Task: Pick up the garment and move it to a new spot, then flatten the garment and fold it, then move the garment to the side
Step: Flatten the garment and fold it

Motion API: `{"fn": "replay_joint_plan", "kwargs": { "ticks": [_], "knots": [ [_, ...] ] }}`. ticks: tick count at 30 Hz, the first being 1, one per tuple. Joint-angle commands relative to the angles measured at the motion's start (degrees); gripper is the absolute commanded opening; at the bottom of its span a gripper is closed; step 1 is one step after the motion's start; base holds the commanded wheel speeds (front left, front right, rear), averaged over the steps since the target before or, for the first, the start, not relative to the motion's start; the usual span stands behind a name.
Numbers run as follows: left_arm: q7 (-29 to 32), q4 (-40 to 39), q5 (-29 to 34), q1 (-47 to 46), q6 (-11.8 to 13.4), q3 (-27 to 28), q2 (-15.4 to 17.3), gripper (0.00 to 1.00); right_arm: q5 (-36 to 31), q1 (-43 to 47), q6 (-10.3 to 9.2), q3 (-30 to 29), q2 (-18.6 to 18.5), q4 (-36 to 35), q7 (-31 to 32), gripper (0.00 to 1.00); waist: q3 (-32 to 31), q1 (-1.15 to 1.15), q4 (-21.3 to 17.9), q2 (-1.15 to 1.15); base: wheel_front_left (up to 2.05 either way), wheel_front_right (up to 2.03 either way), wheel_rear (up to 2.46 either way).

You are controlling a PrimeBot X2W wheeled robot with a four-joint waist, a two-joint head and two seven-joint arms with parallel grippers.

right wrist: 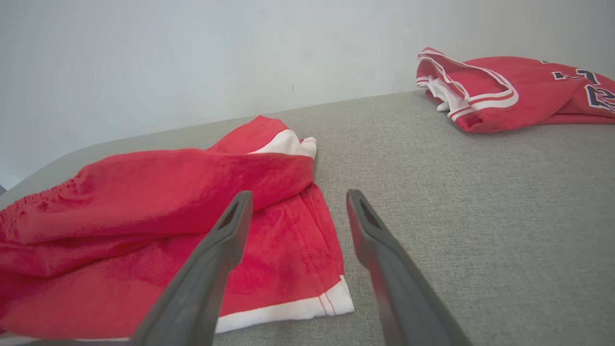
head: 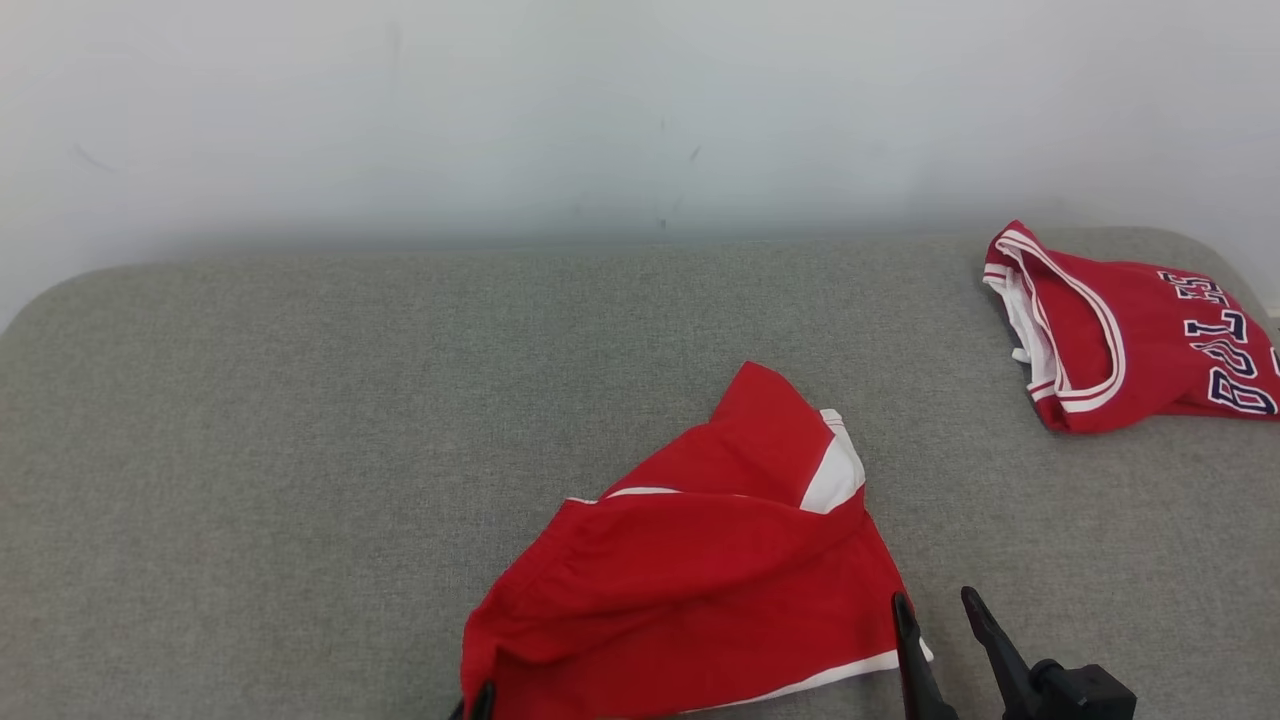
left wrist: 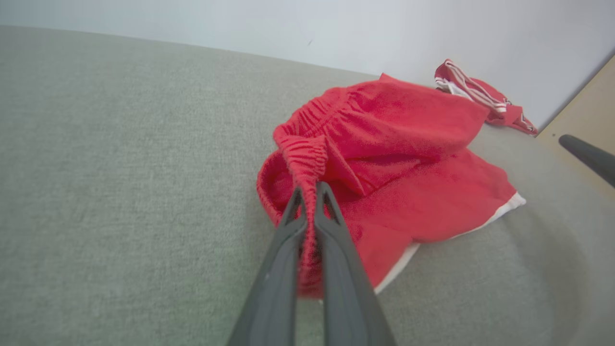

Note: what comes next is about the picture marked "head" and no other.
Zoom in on red shorts with white stripes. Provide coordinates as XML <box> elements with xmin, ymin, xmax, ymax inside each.
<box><xmin>460</xmin><ymin>361</ymin><xmax>934</xmax><ymax>720</ymax></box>

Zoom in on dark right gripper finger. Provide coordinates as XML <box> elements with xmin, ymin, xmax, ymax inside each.
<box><xmin>892</xmin><ymin>591</ymin><xmax>960</xmax><ymax>720</ymax></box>
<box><xmin>961</xmin><ymin>586</ymin><xmax>1047</xmax><ymax>720</ymax></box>

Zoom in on red basketball jersey with lettering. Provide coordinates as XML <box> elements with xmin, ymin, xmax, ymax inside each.
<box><xmin>982</xmin><ymin>220</ymin><xmax>1280</xmax><ymax>436</ymax></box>

